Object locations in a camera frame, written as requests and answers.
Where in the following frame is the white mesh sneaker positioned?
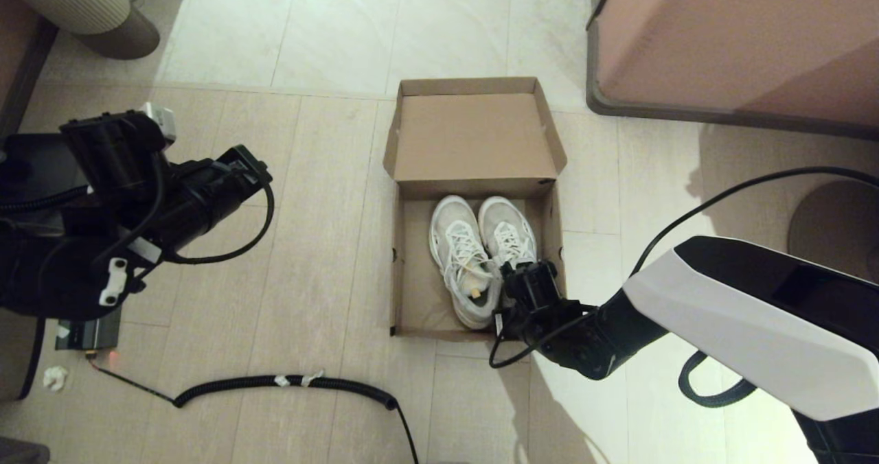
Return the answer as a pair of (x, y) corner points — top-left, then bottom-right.
(477, 196), (540, 274)
(429, 195), (505, 331)

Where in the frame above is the brown cardboard shoe box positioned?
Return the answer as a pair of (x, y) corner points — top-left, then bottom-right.
(383, 76), (568, 343)

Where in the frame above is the grey black power supply box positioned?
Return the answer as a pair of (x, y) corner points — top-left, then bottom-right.
(56, 310), (123, 351)

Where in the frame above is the dark square floor stand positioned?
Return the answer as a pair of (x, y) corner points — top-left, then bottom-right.
(0, 135), (90, 235)

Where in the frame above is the brown wooden furniture side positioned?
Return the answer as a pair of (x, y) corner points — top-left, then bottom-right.
(0, 0), (59, 142)

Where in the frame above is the dark rounded seat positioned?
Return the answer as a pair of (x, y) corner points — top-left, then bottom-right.
(0, 313), (45, 402)

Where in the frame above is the brown round floor base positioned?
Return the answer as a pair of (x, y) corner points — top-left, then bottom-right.
(788, 181), (879, 283)

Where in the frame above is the dark grey floor object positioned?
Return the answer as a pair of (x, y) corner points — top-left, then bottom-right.
(0, 442), (50, 464)

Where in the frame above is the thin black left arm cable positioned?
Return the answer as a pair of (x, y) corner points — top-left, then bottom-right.
(103, 176), (276, 266)

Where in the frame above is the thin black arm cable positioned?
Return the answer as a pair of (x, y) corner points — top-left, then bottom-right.
(103, 176), (276, 266)
(489, 167), (879, 369)

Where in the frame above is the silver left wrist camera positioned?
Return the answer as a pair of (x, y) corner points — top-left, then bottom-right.
(141, 104), (177, 142)

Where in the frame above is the white left arm cable clip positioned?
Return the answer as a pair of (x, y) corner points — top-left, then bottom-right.
(100, 258), (129, 307)

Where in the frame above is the black corrugated cable white tape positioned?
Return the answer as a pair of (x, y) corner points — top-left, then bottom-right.
(0, 186), (90, 214)

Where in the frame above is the long black coiled floor cable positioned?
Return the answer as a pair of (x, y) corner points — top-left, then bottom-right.
(88, 354), (421, 464)

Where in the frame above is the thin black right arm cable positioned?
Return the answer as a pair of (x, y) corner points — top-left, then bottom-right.
(489, 167), (879, 369)

